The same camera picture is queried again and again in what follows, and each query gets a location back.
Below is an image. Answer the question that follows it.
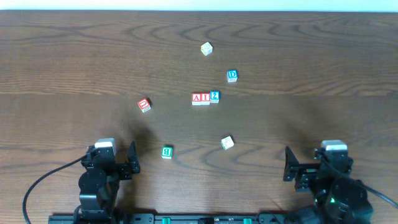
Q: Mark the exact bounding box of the red letter A block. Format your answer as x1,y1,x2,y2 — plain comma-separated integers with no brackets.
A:
192,93,201,106

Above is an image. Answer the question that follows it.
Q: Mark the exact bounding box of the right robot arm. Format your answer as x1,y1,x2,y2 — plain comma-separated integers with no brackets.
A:
283,146,373,224

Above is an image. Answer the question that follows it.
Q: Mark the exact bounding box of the green letter B block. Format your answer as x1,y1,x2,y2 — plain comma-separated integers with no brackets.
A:
161,146,173,159

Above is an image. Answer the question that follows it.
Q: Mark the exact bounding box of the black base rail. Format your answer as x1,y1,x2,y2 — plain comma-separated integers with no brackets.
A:
48,212,286,224

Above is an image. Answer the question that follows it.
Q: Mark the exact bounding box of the cream block with engraved picture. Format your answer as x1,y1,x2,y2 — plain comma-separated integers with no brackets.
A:
200,42,213,56

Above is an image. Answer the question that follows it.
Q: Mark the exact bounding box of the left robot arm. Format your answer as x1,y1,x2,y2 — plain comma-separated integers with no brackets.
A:
73,138,141,223

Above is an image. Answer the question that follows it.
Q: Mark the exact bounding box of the cream block with line drawing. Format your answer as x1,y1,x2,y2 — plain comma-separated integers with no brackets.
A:
221,136,234,150

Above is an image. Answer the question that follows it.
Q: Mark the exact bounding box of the red letter U block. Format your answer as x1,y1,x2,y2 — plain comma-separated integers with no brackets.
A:
137,98,151,113

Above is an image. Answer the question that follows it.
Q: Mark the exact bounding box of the red letter I block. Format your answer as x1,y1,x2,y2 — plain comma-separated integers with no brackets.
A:
200,93,211,105

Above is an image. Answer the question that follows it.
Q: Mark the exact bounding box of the blue number 2 block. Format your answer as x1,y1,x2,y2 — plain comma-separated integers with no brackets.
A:
210,91,220,103

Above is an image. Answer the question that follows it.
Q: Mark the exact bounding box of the blue letter D block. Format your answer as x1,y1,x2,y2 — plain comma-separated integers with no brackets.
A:
226,70,238,83

